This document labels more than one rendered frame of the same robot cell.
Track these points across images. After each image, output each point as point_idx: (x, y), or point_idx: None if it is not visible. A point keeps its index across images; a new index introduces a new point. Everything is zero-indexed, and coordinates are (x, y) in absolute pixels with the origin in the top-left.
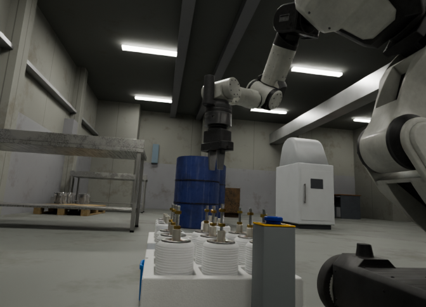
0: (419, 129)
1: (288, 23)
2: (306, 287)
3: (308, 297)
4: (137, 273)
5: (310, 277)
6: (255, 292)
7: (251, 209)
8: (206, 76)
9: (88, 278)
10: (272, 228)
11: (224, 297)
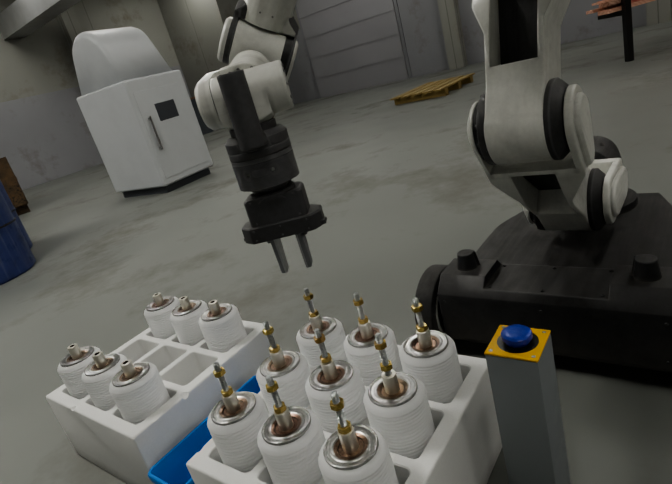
0: (581, 106)
1: None
2: (348, 316)
3: None
4: (83, 479)
5: (325, 292)
6: (518, 438)
7: (358, 294)
8: (230, 77)
9: None
10: (542, 356)
11: (452, 463)
